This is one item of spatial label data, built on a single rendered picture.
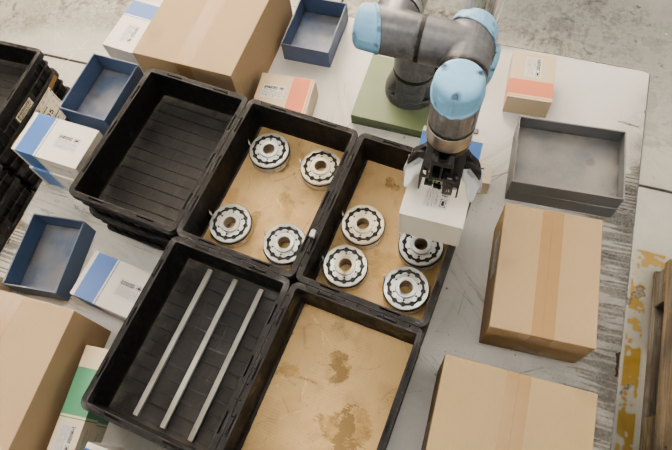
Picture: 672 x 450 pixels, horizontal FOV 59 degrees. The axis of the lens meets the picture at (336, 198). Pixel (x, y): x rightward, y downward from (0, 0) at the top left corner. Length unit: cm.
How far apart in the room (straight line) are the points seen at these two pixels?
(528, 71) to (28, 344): 143
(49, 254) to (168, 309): 46
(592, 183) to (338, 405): 85
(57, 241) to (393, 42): 115
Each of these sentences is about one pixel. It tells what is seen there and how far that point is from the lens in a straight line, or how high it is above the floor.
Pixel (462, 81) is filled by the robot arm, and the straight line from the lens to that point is 85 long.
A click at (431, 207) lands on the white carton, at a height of 113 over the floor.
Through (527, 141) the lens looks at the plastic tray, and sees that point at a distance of 166.
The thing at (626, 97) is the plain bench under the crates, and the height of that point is 70.
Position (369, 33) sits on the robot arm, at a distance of 94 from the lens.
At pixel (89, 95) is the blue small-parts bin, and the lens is 190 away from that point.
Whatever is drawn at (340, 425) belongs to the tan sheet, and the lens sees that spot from 131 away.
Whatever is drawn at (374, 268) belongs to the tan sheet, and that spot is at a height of 83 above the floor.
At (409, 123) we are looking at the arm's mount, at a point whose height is 73.
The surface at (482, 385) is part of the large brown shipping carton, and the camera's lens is 127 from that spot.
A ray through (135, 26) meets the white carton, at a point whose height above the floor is 79.
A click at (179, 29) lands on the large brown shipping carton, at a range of 177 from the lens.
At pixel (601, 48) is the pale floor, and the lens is 294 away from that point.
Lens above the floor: 214
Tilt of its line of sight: 64 degrees down
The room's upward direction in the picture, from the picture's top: 9 degrees counter-clockwise
